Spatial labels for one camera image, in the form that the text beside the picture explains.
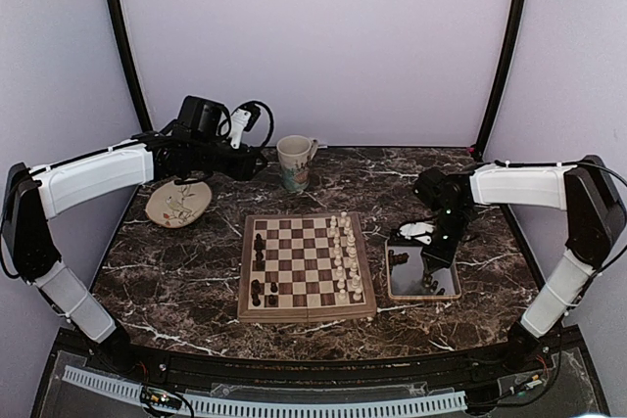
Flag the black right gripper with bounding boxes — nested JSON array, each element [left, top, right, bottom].
[[421, 206, 474, 273]]

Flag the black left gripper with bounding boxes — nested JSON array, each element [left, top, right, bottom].
[[192, 136, 268, 181]]

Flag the metal tray with wooden rim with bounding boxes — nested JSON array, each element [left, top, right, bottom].
[[385, 242, 461, 302]]

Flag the dark chess piece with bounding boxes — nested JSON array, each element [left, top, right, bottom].
[[254, 233, 265, 251], [251, 279, 263, 295], [253, 251, 265, 271]]

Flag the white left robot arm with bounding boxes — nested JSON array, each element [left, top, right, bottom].
[[1, 96, 275, 375]]

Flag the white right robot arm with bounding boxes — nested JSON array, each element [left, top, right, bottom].
[[397, 155, 626, 373]]

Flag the white chess rook far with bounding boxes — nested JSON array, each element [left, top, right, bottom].
[[339, 211, 349, 227]]

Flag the white chess king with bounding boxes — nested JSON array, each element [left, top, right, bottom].
[[347, 234, 357, 258]]

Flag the white chess queen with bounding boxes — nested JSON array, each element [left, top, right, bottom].
[[349, 257, 359, 278]]

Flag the wooden chess board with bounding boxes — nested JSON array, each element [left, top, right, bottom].
[[237, 211, 377, 323]]

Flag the bird painted ceramic plate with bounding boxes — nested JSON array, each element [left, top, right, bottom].
[[145, 182, 213, 229]]

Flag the coral painted ceramic mug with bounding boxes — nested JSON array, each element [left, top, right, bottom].
[[276, 135, 318, 193]]

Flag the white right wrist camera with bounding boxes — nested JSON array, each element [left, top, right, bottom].
[[390, 221, 435, 246]]

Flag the black left corner post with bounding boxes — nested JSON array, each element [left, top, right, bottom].
[[106, 0, 156, 135]]

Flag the black corner post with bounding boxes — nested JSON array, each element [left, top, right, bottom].
[[106, 0, 156, 135], [471, 0, 525, 162]]

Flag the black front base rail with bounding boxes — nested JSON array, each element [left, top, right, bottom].
[[157, 353, 498, 387]]

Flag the black right corner post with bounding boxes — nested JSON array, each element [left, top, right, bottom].
[[471, 0, 525, 162]]

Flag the white slotted cable duct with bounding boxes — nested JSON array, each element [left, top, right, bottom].
[[62, 366, 467, 417]]

